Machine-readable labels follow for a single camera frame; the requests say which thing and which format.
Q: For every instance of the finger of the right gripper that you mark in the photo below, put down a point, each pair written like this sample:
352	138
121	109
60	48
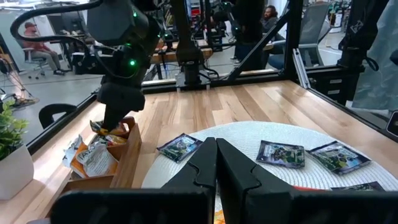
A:
118	116
109	118

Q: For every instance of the wooden tea organizer box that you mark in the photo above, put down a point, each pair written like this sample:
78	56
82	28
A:
127	161

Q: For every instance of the person's foot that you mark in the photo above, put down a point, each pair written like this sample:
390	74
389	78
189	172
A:
26	101

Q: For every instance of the wooden desk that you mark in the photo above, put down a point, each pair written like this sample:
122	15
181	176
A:
171	57

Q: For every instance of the white office chair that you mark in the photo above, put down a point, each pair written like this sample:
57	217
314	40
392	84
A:
34	62

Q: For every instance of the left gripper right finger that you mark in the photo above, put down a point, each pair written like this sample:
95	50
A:
280	208

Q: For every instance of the grey office chair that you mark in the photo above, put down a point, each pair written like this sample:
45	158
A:
314	25

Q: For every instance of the person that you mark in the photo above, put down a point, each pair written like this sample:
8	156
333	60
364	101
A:
248	37
37	46
269	21

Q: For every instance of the Ahmad blackcurrant tea packet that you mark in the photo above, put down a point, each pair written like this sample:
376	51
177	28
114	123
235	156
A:
281	154
339	158
360	187
179	147

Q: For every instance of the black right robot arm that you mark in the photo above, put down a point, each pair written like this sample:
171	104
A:
121	21

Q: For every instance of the grey cover sheet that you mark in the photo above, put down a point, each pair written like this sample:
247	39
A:
382	62

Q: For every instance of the black drawer cabinet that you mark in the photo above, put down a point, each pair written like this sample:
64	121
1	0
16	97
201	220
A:
348	84

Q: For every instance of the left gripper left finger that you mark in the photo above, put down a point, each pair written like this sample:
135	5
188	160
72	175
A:
186	205

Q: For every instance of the round white plate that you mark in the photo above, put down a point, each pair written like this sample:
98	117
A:
242	133

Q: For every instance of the small potted green plant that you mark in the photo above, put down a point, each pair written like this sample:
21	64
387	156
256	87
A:
15	174

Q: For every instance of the black equipment stand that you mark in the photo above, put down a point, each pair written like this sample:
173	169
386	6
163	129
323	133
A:
360	31

